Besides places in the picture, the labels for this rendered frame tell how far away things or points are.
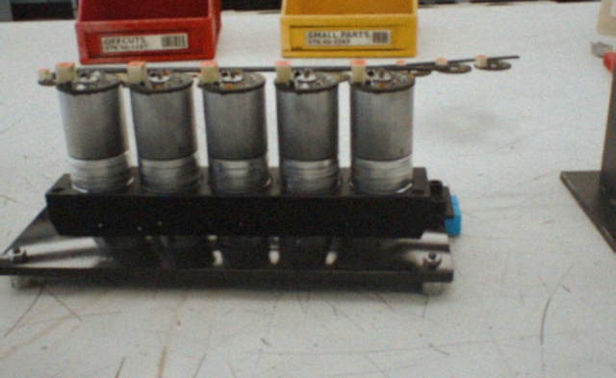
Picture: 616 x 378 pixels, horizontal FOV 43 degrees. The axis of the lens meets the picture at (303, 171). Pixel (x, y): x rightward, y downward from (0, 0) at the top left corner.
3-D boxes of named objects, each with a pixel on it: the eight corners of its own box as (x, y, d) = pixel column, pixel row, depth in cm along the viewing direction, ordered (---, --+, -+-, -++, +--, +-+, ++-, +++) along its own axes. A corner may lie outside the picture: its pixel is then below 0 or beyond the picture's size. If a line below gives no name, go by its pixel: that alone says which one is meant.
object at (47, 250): (437, 209, 33) (438, 185, 32) (452, 301, 26) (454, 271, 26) (68, 206, 34) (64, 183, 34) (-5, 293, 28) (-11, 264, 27)
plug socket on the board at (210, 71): (222, 83, 29) (220, 65, 29) (199, 84, 29) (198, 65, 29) (225, 77, 30) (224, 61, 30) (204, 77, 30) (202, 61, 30)
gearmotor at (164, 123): (196, 213, 30) (184, 87, 28) (135, 213, 31) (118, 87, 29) (208, 188, 33) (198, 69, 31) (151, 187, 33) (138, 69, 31)
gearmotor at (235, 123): (267, 214, 30) (260, 87, 28) (205, 213, 30) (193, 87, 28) (274, 188, 32) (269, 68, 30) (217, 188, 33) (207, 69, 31)
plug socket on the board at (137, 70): (148, 84, 29) (146, 66, 29) (126, 84, 29) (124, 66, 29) (154, 78, 30) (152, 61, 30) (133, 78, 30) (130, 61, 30)
